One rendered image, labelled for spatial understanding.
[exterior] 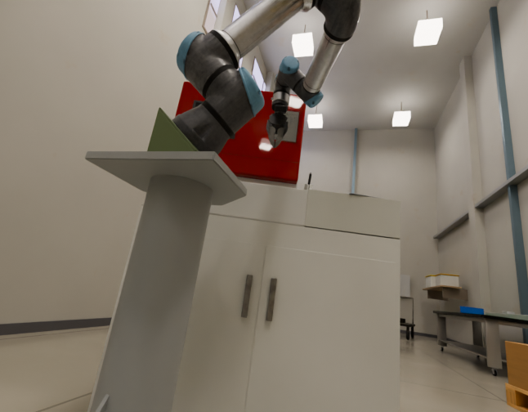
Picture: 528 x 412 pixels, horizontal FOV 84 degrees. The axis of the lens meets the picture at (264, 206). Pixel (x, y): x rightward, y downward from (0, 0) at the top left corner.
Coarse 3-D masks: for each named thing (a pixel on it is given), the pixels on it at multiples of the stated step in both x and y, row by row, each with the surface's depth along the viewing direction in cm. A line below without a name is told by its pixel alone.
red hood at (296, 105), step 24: (192, 96) 190; (264, 96) 191; (264, 120) 186; (288, 120) 186; (240, 144) 181; (264, 144) 181; (288, 144) 181; (240, 168) 176; (264, 168) 176; (288, 168) 177
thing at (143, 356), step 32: (96, 160) 66; (128, 160) 64; (160, 160) 61; (192, 160) 59; (160, 192) 68; (192, 192) 69; (224, 192) 76; (160, 224) 66; (192, 224) 68; (160, 256) 64; (192, 256) 68; (128, 288) 63; (160, 288) 62; (192, 288) 68; (128, 320) 60; (160, 320) 61; (128, 352) 58; (160, 352) 60; (128, 384) 57; (160, 384) 59
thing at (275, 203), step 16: (256, 192) 112; (272, 192) 112; (288, 192) 112; (304, 192) 112; (224, 208) 110; (240, 208) 110; (256, 208) 110; (272, 208) 110; (288, 208) 110; (304, 208) 110; (304, 224) 108
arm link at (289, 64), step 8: (288, 56) 118; (280, 64) 119; (288, 64) 117; (296, 64) 117; (280, 72) 120; (288, 72) 118; (296, 72) 118; (280, 80) 124; (288, 80) 120; (296, 80) 118
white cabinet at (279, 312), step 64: (128, 256) 104; (256, 256) 105; (320, 256) 105; (384, 256) 105; (192, 320) 98; (256, 320) 99; (320, 320) 99; (384, 320) 99; (192, 384) 93; (256, 384) 93; (320, 384) 93; (384, 384) 94
